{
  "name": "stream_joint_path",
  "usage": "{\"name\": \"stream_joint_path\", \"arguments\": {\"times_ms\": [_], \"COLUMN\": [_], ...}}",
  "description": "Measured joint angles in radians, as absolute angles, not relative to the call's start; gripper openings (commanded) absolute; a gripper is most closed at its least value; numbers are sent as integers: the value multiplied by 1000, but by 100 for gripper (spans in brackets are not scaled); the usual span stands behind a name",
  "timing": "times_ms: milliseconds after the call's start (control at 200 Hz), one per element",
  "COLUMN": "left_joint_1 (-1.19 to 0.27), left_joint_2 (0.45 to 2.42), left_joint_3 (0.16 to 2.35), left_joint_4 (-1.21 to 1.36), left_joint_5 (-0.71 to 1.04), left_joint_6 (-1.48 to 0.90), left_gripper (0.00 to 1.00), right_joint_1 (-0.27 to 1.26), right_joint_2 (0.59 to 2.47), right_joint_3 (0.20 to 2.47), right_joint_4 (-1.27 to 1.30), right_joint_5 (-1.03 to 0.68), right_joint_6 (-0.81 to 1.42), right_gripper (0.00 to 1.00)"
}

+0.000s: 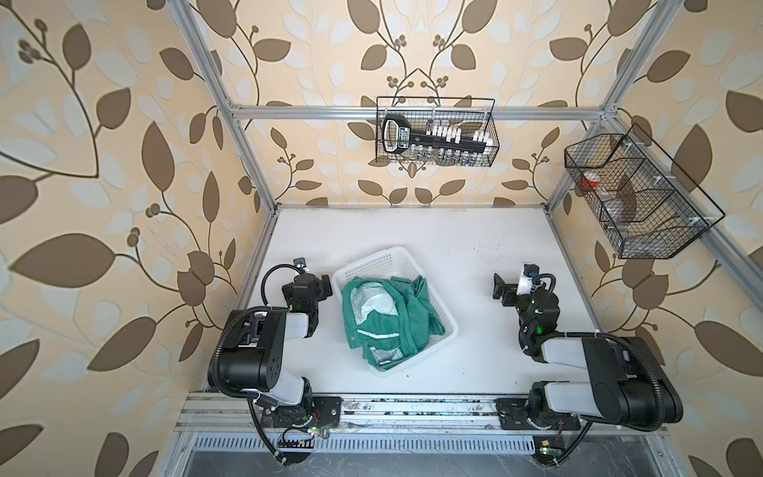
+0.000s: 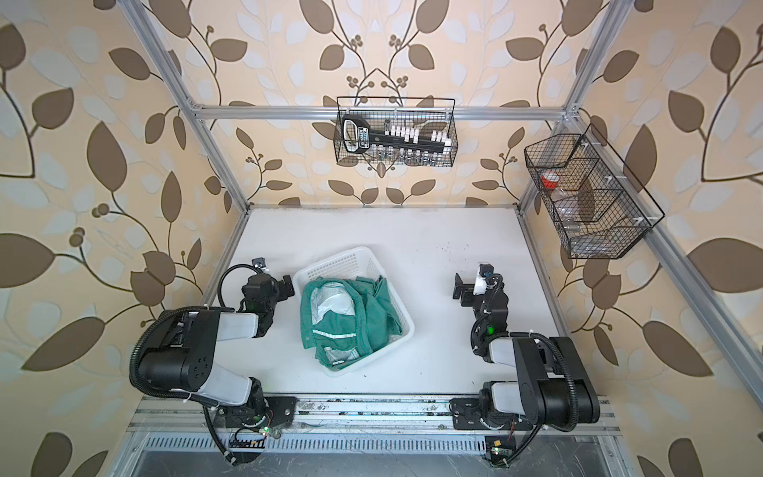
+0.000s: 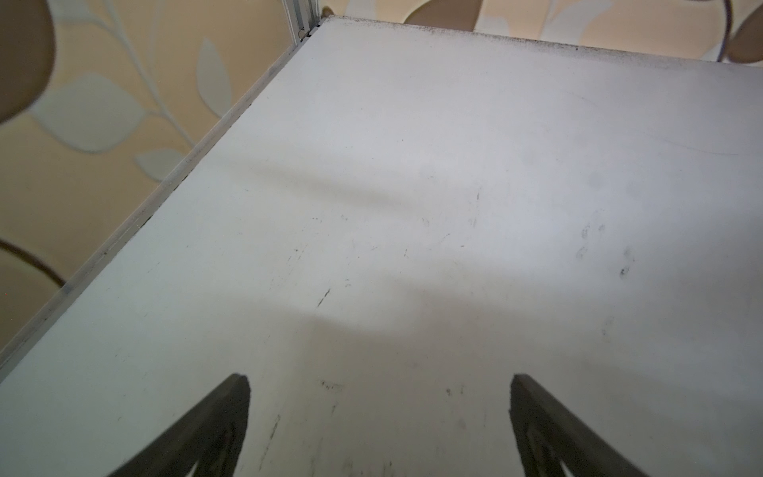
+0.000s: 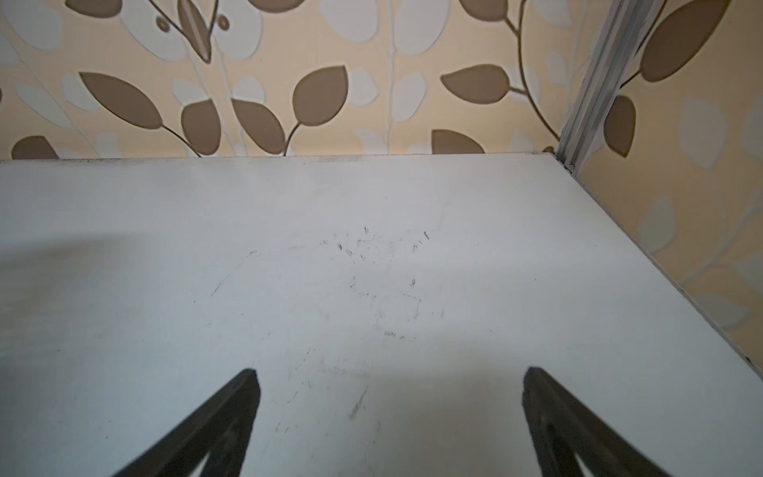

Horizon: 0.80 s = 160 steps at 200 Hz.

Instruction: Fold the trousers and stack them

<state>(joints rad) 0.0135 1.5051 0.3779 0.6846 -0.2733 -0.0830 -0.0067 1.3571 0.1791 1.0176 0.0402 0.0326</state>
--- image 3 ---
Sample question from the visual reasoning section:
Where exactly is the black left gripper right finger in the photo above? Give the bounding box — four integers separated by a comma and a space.
509, 374, 645, 477

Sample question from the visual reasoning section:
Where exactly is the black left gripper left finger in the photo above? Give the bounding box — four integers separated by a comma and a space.
111, 374, 250, 476

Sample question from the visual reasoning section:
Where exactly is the aluminium frame post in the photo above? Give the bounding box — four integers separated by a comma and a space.
282, 0, 321, 44

